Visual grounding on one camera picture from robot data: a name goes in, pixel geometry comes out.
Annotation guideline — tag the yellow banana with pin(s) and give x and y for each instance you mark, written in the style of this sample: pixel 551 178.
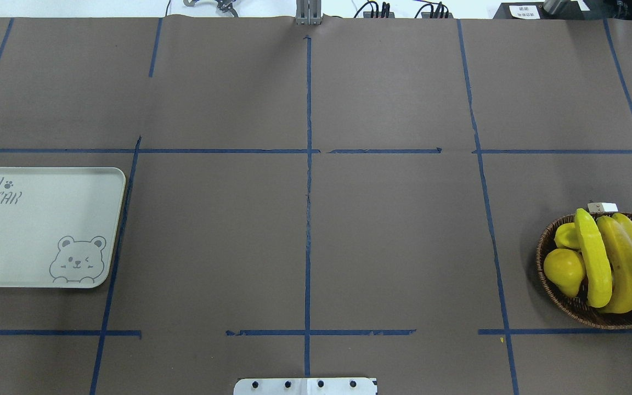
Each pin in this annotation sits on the yellow banana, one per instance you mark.
pixel 598 268
pixel 616 232

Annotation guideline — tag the white basket tag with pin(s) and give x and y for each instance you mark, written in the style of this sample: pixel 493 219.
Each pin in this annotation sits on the white basket tag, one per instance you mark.
pixel 602 207

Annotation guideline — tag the brown wicker basket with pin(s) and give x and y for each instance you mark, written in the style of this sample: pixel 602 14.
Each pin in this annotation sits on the brown wicker basket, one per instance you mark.
pixel 576 307

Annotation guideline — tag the yellow lemon-shaped fruit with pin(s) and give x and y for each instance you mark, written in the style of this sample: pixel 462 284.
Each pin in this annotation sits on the yellow lemon-shaped fruit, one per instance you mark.
pixel 566 237

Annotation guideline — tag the yellow pear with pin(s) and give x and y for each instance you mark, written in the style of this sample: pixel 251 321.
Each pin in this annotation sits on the yellow pear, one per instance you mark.
pixel 566 269

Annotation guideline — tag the cream bear-print tray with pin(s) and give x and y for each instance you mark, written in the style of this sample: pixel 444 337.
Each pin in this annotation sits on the cream bear-print tray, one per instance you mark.
pixel 58 225

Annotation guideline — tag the aluminium frame post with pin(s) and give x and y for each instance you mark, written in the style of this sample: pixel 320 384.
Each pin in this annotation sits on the aluminium frame post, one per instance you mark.
pixel 309 12

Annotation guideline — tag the white mount base plate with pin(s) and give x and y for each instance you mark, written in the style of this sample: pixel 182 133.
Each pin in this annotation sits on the white mount base plate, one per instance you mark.
pixel 307 385

